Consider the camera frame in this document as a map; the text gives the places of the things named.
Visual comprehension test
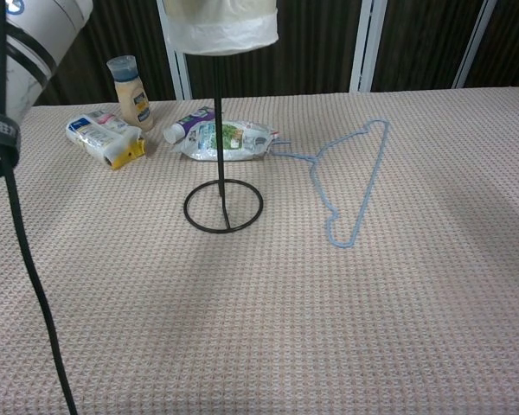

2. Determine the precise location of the white paper towel roll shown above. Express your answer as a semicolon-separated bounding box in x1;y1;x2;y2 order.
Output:
162;0;279;56

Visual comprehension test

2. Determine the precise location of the clear printed plastic bag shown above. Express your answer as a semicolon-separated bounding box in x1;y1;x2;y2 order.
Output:
170;120;292;163

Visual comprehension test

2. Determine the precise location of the checkered beige tablecloth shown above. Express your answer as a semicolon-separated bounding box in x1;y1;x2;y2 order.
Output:
0;87;519;415

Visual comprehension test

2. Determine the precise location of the white purple tube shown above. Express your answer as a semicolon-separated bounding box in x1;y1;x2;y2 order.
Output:
163;105;221;144

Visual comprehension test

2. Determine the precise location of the light blue clothes hanger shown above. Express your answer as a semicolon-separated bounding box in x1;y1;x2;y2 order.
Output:
271;118;392;249

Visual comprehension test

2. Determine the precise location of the beige sauce bottle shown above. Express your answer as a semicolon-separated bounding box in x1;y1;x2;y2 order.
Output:
106;54;155;132

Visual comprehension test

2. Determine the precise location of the white tissue pack yellow end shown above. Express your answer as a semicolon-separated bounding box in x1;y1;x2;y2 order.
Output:
65;109;147;170

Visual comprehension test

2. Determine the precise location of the black metal roll stand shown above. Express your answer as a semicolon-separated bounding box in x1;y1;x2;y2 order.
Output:
183;52;265;234

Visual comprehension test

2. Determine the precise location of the white metal frame post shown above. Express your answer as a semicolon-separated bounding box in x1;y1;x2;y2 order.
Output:
349;0;388;93
452;0;498;90
156;0;194;101

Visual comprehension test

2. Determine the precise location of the black cable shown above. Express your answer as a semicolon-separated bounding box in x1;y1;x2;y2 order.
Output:
0;0;79;415

